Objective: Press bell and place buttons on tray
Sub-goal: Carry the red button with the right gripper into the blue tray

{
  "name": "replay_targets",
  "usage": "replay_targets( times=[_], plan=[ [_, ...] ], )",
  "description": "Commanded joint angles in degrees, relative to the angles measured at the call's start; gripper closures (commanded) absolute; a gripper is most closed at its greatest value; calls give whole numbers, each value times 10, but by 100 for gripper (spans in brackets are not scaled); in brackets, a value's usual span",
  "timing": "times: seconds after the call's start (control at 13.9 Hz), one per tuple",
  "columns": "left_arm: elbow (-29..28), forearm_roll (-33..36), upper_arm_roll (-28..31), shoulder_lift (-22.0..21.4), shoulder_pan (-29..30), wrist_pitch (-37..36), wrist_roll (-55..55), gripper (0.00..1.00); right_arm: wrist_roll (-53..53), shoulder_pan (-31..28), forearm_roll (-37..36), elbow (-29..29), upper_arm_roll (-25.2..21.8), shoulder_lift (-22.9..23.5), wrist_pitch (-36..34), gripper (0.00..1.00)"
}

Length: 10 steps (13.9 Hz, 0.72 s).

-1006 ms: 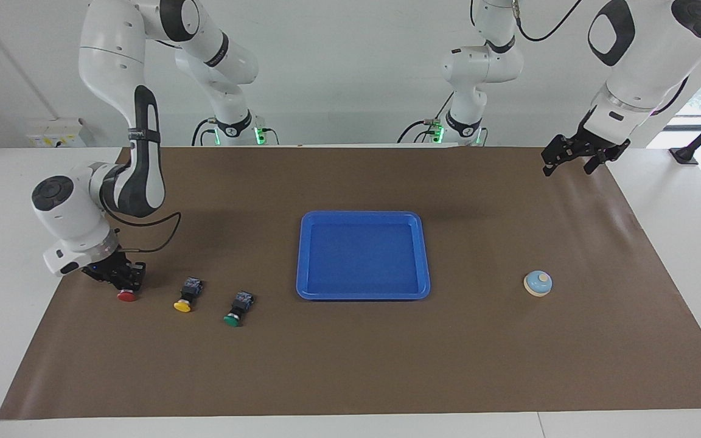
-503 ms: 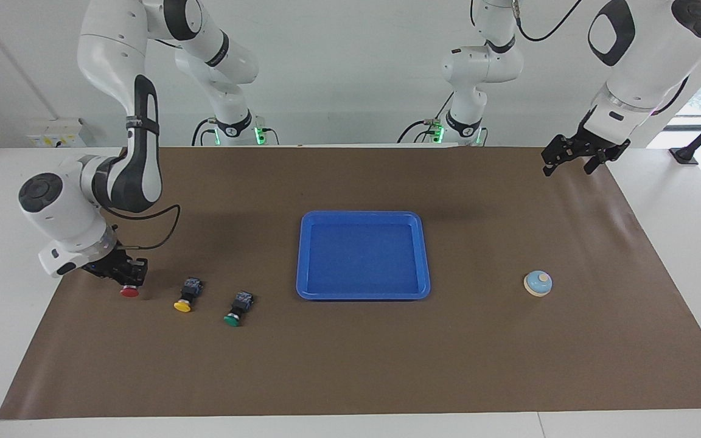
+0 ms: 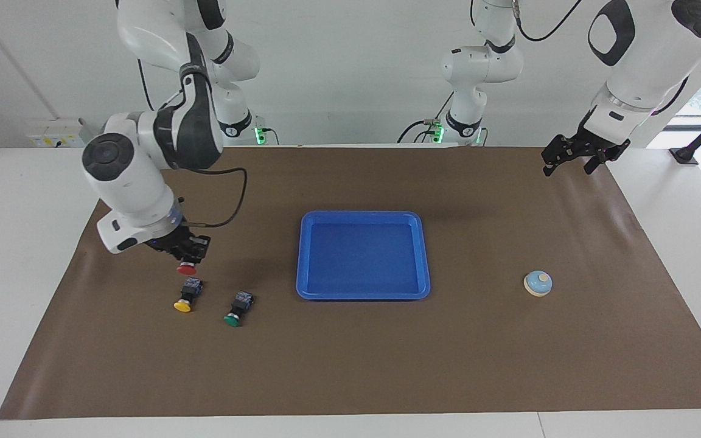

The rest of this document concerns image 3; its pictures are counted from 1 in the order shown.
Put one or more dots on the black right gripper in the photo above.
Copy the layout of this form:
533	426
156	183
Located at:
168	240

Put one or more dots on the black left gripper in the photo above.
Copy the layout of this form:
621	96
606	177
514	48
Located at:
597	143

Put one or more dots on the red mushroom push button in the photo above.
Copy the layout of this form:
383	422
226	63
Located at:
187	268

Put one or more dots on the yellow mushroom push button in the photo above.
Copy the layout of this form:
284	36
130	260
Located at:
187	295

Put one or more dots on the green mushroom push button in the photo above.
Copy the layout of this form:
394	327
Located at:
238	307

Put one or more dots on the light blue call bell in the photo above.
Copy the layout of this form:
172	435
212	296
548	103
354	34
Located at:
537	284

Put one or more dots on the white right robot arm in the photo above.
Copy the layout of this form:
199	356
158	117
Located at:
162	121

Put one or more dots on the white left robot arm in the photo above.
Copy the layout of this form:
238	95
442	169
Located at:
648	61

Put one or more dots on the blue plastic tray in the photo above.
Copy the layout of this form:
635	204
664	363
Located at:
362	258

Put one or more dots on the brown table mat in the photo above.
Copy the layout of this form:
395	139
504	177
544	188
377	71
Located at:
362	359

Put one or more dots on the white wall socket box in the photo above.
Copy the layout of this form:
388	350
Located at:
55	134

